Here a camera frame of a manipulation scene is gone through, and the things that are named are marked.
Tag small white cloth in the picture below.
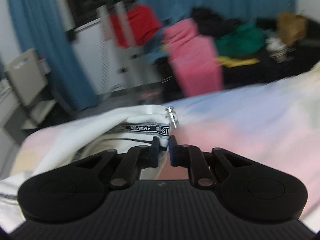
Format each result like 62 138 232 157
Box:
265 37 287 58

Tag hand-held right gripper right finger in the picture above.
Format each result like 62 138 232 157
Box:
169 135 253 189

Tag pink cloth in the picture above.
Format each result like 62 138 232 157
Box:
162 20 223 97

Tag green cloth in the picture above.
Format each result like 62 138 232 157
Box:
214 23 266 58

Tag red cloth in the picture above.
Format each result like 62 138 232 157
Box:
109 4 163 48

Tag dark window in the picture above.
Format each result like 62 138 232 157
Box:
61 0 137 32

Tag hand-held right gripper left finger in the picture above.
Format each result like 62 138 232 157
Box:
74 136 160 189

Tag yellow cloth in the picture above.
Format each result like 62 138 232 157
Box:
216 56 261 68

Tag white and black chair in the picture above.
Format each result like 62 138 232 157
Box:
4 49 59 131

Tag white tripod stand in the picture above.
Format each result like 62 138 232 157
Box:
99 0 142 87

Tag black sofa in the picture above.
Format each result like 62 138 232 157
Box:
221 17 320 89

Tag black cloth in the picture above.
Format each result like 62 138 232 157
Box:
192 7 242 37

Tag pastel bed blanket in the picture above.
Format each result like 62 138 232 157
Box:
10 65 320 233

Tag blue cloth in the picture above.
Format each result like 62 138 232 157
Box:
146 39 172 62

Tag brown paper bag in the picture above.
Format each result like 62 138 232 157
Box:
277 12 308 45

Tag white pants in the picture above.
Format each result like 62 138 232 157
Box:
0 104 181 232

